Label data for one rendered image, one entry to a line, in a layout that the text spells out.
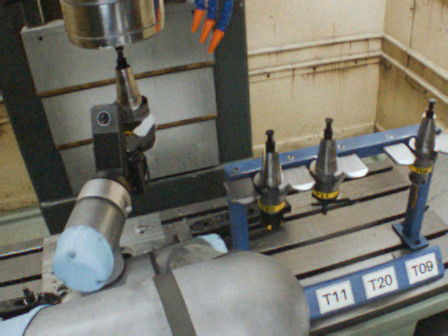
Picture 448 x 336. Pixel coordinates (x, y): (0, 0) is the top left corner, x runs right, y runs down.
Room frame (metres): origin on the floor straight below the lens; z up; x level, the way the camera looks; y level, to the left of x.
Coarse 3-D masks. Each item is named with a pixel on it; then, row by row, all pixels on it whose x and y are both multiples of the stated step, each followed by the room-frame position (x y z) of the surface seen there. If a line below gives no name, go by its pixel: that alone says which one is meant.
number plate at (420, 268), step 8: (424, 256) 0.74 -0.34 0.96; (432, 256) 0.74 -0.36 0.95; (408, 264) 0.72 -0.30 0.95; (416, 264) 0.73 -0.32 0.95; (424, 264) 0.73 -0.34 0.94; (432, 264) 0.73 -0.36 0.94; (408, 272) 0.71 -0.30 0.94; (416, 272) 0.71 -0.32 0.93; (424, 272) 0.72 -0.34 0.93; (432, 272) 0.72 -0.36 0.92; (416, 280) 0.70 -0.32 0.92
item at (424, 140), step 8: (424, 120) 0.79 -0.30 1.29; (432, 120) 0.79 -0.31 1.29; (424, 128) 0.79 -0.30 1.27; (432, 128) 0.78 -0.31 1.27; (416, 136) 0.80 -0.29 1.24; (424, 136) 0.78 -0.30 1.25; (432, 136) 0.78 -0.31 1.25; (416, 144) 0.79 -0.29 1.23; (424, 144) 0.78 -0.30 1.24; (432, 144) 0.78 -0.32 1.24
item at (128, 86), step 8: (128, 64) 0.73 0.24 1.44; (120, 72) 0.71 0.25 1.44; (128, 72) 0.72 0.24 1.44; (120, 80) 0.71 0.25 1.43; (128, 80) 0.71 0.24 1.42; (120, 88) 0.71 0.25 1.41; (128, 88) 0.71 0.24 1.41; (136, 88) 0.72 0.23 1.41; (120, 96) 0.71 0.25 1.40; (128, 96) 0.71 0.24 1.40; (136, 96) 0.71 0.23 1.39; (120, 104) 0.70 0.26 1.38; (128, 104) 0.70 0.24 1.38; (136, 104) 0.71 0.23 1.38
